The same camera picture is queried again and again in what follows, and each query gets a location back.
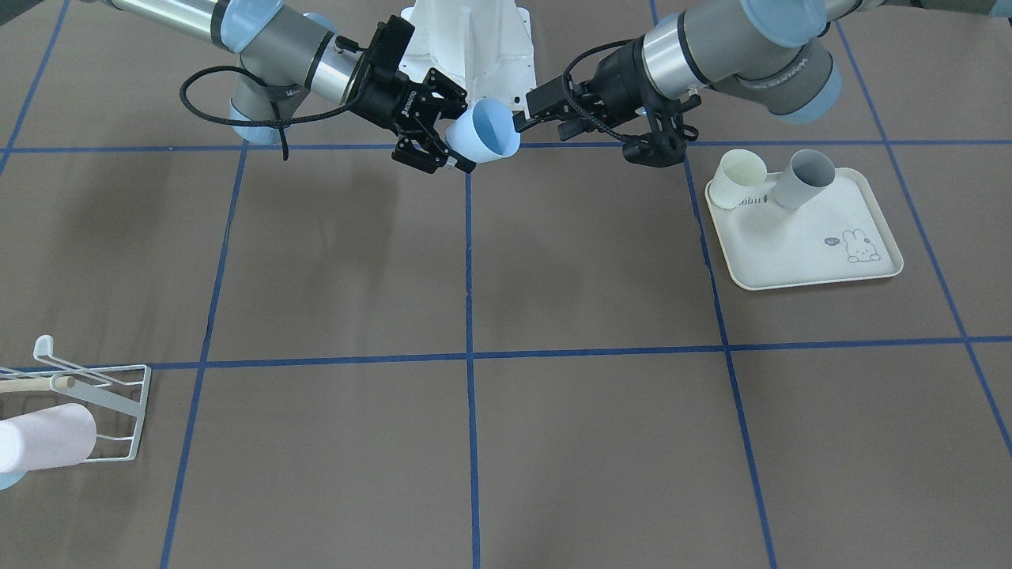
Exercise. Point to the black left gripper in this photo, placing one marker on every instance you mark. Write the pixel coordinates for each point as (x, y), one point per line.
(615, 83)

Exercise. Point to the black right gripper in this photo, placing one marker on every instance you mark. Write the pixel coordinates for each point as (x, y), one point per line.
(389, 101)

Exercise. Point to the pink plastic cup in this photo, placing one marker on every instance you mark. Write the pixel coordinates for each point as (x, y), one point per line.
(55, 437)

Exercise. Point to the light blue plastic cup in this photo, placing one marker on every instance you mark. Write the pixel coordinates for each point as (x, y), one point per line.
(9, 479)

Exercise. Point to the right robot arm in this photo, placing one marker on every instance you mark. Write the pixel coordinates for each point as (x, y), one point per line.
(294, 68)

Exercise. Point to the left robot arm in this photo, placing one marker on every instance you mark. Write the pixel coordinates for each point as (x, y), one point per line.
(767, 52)

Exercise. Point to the cream white plastic cup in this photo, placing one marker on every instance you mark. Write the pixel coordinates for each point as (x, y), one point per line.
(740, 173)

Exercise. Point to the grey plastic cup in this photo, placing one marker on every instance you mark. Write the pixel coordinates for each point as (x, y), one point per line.
(807, 174)

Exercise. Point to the cream rabbit print tray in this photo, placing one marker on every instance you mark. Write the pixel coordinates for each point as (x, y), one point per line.
(839, 236)

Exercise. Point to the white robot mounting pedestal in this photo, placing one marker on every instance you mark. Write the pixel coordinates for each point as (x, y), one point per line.
(486, 47)

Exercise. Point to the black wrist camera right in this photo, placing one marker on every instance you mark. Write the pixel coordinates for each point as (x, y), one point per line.
(389, 45)

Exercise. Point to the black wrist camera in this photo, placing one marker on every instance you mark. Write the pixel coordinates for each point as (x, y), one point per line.
(389, 45)
(665, 143)

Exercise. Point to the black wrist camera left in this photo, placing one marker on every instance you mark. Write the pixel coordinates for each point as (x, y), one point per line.
(665, 143)

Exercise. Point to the white wire cup rack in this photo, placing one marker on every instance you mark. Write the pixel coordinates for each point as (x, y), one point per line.
(116, 396)

